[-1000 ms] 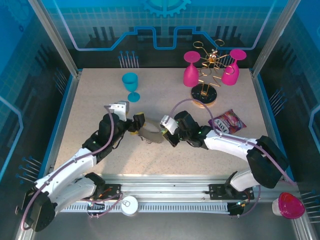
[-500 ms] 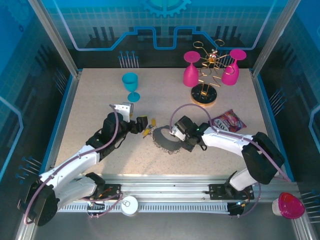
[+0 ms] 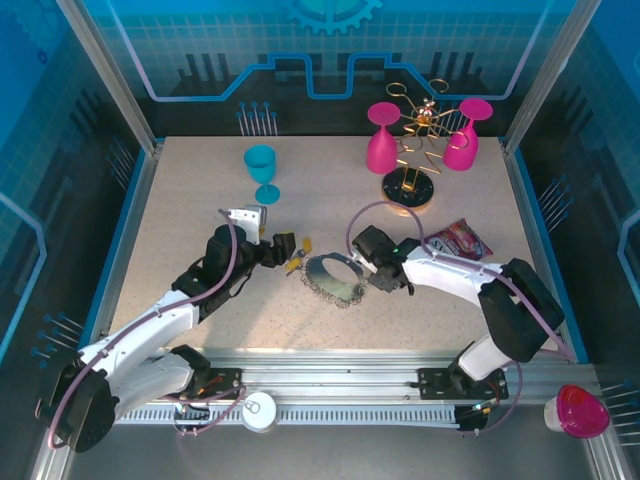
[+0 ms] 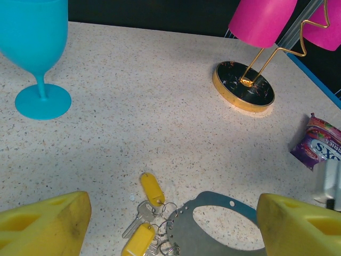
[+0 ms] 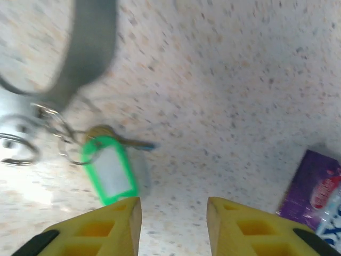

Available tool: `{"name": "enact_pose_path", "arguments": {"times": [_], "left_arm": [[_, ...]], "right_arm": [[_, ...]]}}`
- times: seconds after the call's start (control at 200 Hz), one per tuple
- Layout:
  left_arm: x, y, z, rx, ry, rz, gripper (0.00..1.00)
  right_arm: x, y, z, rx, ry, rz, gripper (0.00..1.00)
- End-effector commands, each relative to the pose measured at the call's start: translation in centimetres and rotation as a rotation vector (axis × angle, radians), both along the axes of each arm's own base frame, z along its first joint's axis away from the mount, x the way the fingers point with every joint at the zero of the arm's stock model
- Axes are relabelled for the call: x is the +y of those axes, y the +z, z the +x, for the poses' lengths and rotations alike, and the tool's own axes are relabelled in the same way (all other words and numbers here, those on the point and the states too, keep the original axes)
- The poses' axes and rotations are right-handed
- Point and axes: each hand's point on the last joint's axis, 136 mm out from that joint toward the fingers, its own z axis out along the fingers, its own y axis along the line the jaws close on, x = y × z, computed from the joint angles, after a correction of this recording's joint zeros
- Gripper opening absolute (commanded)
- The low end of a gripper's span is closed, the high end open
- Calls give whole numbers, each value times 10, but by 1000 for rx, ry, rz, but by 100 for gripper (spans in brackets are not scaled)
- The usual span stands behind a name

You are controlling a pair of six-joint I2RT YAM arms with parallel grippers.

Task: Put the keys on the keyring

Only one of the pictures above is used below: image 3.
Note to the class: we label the key with yellow cap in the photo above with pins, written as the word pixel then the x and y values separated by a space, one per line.
pixel 307 244
pixel 291 267

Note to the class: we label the metal keyring band with rings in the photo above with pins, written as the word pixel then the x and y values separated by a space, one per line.
pixel 325 289

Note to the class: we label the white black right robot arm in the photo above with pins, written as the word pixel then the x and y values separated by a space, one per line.
pixel 450 275

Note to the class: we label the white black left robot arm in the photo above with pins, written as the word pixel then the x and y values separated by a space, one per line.
pixel 140 335

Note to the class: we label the teal plastic wine glass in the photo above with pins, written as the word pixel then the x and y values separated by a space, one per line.
pixel 260 162

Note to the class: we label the purple snack packet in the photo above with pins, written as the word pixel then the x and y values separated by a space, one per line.
pixel 465 240

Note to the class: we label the pink plastic wine glass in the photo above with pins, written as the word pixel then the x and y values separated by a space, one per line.
pixel 382 150
pixel 462 152

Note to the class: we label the white tin can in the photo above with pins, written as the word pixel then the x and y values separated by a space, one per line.
pixel 259 410

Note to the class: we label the pink plastic cup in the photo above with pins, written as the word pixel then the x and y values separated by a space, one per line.
pixel 580 410

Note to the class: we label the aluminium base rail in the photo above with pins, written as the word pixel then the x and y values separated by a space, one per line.
pixel 325 372

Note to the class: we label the aluminium frame post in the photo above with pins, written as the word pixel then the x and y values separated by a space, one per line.
pixel 119 85
pixel 548 75

